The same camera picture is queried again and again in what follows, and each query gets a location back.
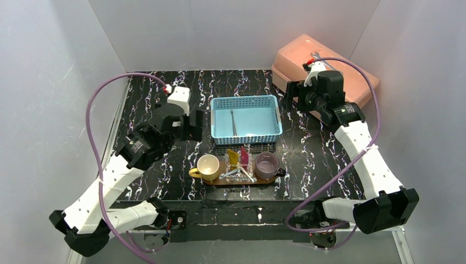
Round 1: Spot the aluminium frame rail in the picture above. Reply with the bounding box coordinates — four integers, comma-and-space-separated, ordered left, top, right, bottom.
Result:
73, 206, 406, 234

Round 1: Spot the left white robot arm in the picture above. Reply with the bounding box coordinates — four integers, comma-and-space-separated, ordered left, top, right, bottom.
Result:
49, 103, 204, 257

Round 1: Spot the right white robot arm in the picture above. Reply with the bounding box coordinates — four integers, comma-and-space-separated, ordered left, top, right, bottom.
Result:
285, 70, 419, 234

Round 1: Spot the light blue plastic basket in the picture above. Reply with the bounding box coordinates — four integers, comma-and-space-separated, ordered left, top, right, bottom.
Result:
210, 95, 282, 146

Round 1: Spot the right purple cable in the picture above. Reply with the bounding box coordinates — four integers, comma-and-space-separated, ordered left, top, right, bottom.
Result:
285, 57, 381, 252

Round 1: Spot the grey toothbrush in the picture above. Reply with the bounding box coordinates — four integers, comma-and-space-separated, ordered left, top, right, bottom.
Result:
230, 109, 237, 136

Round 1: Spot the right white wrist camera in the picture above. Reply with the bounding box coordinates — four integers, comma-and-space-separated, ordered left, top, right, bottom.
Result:
302, 58, 327, 87

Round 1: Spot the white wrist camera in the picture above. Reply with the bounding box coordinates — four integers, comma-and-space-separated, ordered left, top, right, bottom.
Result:
164, 84, 191, 116
302, 58, 327, 87

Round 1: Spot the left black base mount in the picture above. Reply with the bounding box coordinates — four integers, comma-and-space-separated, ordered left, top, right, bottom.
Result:
149, 210, 187, 230

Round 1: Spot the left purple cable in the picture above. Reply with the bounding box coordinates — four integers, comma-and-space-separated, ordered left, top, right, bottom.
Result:
85, 72, 173, 264

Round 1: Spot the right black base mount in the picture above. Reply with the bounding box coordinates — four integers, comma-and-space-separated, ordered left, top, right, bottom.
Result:
290, 209, 350, 232

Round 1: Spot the pink plastic toolbox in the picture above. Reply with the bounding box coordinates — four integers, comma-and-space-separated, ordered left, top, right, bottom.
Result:
271, 35, 372, 108

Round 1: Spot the clear plastic package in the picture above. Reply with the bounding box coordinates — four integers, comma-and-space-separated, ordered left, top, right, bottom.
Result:
220, 147, 256, 183

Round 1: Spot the silver open-end wrench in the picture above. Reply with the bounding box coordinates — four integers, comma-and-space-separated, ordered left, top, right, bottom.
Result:
309, 51, 344, 71

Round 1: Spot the yellow toothpaste tube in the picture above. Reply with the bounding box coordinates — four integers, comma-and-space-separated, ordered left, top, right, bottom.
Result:
227, 149, 239, 169

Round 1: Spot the pink toothpaste tube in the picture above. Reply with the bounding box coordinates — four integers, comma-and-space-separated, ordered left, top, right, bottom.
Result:
239, 146, 249, 171

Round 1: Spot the brown wooden oval tray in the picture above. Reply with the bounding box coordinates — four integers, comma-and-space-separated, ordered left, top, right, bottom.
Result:
204, 161, 278, 186

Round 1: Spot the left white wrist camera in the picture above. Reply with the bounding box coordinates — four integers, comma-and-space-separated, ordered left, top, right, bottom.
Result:
164, 84, 191, 116

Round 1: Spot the cream yellow mug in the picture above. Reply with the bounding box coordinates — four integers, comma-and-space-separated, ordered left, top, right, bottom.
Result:
188, 154, 220, 182

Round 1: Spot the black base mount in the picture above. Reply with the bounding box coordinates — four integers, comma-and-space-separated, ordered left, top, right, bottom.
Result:
290, 209, 350, 232
149, 210, 187, 230

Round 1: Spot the purple cable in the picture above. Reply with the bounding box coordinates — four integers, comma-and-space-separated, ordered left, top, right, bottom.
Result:
85, 72, 173, 264
285, 57, 381, 252

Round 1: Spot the purple translucent cup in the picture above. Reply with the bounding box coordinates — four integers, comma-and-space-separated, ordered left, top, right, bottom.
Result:
254, 152, 286, 180

